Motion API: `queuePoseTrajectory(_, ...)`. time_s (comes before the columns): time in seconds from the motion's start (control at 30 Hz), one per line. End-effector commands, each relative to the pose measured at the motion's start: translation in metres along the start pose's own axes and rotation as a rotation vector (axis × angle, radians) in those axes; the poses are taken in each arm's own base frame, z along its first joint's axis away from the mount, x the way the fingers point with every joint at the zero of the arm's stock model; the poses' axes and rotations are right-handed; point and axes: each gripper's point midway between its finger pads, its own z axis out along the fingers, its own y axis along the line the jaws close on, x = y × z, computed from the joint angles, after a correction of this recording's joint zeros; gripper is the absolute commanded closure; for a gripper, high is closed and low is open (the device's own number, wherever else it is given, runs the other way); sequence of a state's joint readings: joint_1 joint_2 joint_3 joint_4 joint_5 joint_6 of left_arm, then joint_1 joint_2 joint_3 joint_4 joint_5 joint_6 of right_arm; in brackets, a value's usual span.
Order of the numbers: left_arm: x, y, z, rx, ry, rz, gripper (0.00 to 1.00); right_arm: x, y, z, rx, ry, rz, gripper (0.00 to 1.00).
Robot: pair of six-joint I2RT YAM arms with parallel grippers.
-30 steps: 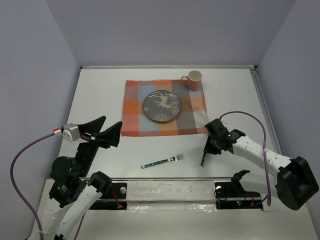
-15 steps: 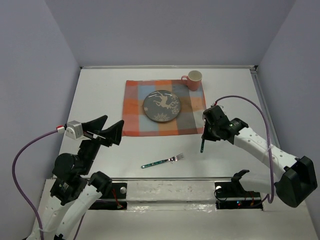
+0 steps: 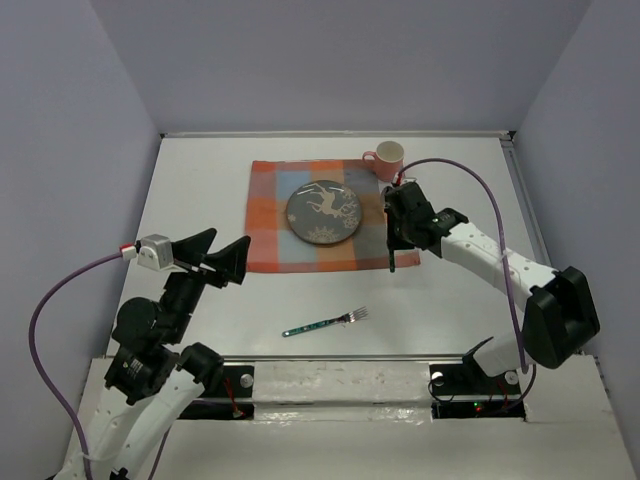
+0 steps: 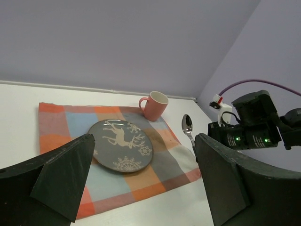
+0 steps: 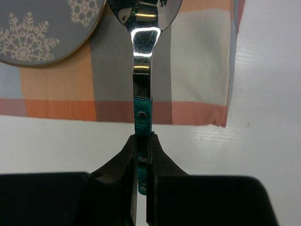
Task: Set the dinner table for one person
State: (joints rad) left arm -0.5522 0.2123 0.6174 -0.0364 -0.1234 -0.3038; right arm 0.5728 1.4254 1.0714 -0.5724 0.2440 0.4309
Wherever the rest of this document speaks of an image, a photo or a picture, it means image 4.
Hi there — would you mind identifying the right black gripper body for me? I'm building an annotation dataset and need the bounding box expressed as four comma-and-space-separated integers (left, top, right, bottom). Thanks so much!
208, 90, 281, 151

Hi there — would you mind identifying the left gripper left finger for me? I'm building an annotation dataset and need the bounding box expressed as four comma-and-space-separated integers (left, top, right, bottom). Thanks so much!
0, 134, 95, 226

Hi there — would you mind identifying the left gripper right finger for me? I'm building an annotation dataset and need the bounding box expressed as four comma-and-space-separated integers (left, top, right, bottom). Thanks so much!
195, 133, 301, 226

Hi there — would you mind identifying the spoon with green handle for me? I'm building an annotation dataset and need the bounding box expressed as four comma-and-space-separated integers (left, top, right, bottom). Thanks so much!
182, 114, 198, 162

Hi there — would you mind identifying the grey plate with deer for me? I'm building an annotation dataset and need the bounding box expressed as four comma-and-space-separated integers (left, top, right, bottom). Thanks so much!
88, 119, 153, 173

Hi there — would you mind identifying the orange grey checked cloth napkin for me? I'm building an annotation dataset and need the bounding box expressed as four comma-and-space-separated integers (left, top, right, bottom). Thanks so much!
39, 103, 201, 219

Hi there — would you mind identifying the pink ceramic mug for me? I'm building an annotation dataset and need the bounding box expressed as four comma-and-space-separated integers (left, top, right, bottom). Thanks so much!
138, 91, 169, 121

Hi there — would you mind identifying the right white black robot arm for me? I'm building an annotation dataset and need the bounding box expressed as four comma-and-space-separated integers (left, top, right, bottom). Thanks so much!
208, 90, 301, 150

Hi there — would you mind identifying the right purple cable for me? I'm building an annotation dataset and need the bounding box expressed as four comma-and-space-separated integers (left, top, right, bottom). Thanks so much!
220, 79, 301, 98

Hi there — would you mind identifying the aluminium table edge rail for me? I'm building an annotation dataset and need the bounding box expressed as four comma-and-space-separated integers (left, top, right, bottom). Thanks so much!
0, 80, 197, 102

